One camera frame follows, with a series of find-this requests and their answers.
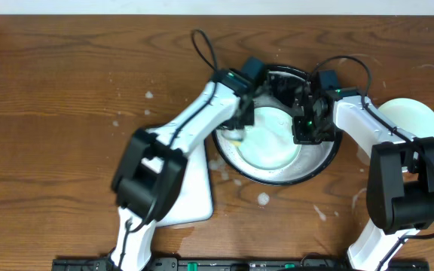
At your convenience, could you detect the mint plate with red stain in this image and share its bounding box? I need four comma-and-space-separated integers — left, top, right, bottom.
237, 107, 301, 170

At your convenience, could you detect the green yellow sponge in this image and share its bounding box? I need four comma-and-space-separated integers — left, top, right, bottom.
222, 129, 246, 147

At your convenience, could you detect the mint green plate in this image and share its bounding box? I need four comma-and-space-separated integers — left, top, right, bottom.
378, 98, 434, 138

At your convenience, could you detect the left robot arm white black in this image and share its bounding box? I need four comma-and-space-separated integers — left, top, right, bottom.
111, 67, 265, 270

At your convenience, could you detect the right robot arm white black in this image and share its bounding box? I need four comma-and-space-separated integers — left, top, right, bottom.
292, 88, 434, 271

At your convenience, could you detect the round black metal tray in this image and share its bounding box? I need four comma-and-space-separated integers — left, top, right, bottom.
212, 65, 342, 186

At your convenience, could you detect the rectangular tray of soap foam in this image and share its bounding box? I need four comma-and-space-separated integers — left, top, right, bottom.
156, 138, 213, 227

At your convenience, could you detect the black base rail with buttons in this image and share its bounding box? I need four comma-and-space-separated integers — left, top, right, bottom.
50, 256, 429, 271

